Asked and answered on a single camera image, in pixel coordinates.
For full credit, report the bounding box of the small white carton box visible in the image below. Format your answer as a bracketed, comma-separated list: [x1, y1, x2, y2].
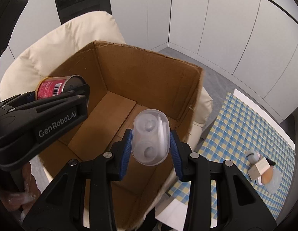
[248, 157, 271, 180]

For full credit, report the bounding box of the blue yellow checkered cloth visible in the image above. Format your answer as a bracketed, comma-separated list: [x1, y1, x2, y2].
[167, 93, 296, 220]

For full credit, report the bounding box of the brown cardboard box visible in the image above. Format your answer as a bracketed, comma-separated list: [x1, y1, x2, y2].
[37, 40, 204, 231]

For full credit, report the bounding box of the beige powder puff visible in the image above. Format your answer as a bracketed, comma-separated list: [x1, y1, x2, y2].
[261, 166, 274, 185]

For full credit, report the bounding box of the red metal can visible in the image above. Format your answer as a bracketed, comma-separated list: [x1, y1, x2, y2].
[35, 74, 86, 100]

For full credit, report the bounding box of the grey slipper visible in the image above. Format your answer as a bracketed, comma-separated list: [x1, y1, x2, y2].
[245, 150, 283, 195]

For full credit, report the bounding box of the left hand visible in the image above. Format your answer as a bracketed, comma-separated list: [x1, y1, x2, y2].
[0, 162, 41, 224]

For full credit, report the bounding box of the cream padded armchair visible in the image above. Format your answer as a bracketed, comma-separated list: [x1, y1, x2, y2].
[0, 12, 212, 230]

